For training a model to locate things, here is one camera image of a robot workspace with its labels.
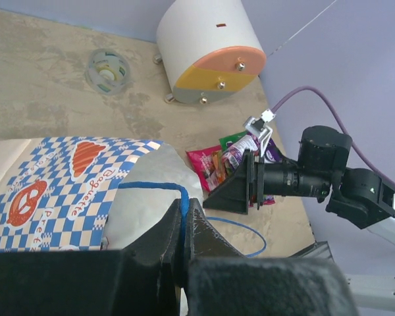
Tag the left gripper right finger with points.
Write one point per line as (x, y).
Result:
(213, 283)

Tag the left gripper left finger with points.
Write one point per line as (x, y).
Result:
(152, 269)

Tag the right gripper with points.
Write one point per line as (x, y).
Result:
(304, 177)

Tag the orange snack packet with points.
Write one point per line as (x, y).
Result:
(222, 167)

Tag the pink REAL crisps bag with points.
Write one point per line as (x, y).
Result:
(206, 163)

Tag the green Fox's candy bag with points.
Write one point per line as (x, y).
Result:
(227, 141)

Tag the checkered paper bag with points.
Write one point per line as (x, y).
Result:
(86, 193)

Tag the pink raspberry candy bag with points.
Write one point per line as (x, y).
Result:
(267, 200)

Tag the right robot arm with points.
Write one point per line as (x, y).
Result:
(359, 195)

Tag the white mini drawer cabinet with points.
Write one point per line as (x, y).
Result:
(209, 50)

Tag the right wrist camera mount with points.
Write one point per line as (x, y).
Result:
(259, 128)

